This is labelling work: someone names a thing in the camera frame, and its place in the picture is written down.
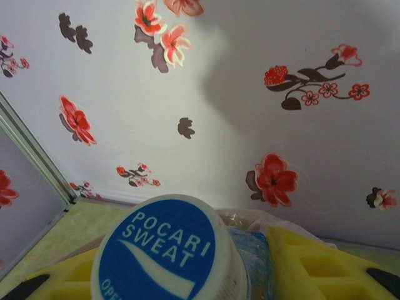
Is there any Pocari Sweat plastic bottle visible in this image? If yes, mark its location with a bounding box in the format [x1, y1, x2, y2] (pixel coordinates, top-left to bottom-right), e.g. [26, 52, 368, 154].
[89, 193, 274, 300]

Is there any aluminium corner post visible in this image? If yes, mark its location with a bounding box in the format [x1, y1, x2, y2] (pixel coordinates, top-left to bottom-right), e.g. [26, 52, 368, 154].
[0, 91, 78, 214]

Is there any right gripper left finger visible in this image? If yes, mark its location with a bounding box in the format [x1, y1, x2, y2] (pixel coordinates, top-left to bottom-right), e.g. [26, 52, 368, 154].
[0, 247, 106, 300]

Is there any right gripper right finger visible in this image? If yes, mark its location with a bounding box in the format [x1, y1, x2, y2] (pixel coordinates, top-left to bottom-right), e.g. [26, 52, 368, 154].
[266, 226, 400, 300]

